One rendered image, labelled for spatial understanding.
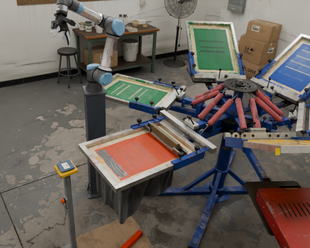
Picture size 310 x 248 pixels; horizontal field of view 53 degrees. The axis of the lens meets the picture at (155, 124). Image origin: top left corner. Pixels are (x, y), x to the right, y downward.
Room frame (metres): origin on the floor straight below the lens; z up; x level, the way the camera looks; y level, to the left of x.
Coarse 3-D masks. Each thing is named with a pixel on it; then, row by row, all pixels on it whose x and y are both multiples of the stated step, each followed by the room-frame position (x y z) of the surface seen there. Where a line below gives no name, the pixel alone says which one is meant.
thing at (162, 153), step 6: (162, 144) 2.11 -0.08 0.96; (150, 150) 2.01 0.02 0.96; (156, 150) 2.02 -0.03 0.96; (162, 150) 2.03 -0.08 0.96; (168, 150) 2.03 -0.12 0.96; (156, 156) 1.94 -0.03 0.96; (162, 156) 1.94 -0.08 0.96; (168, 156) 1.95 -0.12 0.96; (174, 156) 1.95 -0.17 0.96; (156, 162) 1.86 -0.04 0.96; (162, 162) 1.87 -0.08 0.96; (138, 168) 1.78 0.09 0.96; (144, 168) 1.78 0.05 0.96; (150, 168) 1.79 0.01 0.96; (132, 174) 1.71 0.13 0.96
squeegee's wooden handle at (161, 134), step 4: (152, 124) 2.23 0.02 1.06; (152, 128) 2.22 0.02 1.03; (156, 128) 2.18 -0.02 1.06; (156, 132) 2.17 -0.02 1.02; (160, 132) 2.13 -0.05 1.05; (164, 132) 2.12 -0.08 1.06; (160, 136) 2.13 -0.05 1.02; (164, 136) 2.09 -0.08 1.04; (168, 136) 2.07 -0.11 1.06; (164, 140) 2.09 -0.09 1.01; (168, 140) 2.05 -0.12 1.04; (172, 140) 2.02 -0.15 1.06; (168, 144) 2.04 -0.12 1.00; (172, 144) 2.01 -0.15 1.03; (176, 144) 1.98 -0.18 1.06; (172, 148) 2.00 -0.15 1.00; (176, 148) 1.97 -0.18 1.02
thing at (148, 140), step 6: (132, 138) 2.16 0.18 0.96; (138, 138) 2.16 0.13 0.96; (144, 138) 2.17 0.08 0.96; (150, 138) 2.18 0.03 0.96; (156, 138) 2.19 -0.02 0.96; (114, 144) 2.05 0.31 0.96; (120, 144) 2.06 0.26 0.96; (144, 144) 2.09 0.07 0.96; (150, 144) 2.09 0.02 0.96; (156, 144) 2.10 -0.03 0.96; (96, 150) 1.96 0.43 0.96
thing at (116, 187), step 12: (120, 132) 2.18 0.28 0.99; (132, 132) 2.23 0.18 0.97; (168, 132) 2.29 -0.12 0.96; (84, 144) 1.97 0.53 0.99; (96, 144) 2.02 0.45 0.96; (192, 144) 2.09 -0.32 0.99; (96, 168) 1.72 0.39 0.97; (156, 168) 1.75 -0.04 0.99; (168, 168) 1.78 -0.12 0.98; (108, 180) 1.59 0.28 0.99; (132, 180) 1.61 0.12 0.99; (144, 180) 1.65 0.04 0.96
